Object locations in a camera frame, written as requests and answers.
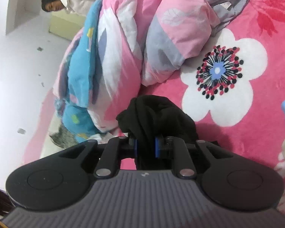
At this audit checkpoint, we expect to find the black garment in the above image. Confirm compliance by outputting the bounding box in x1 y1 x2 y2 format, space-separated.
116 95 199 170

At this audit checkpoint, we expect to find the dark patterned cloth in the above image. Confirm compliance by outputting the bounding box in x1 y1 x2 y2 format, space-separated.
49 124 78 149

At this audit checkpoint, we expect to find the pink floral bed blanket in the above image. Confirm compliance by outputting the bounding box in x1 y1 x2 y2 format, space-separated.
21 0 285 219

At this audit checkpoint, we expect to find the pink white blue duvet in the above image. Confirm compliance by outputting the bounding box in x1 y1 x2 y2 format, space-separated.
53 0 249 142

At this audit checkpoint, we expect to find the pale green cabinet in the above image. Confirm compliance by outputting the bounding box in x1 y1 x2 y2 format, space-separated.
49 10 85 41

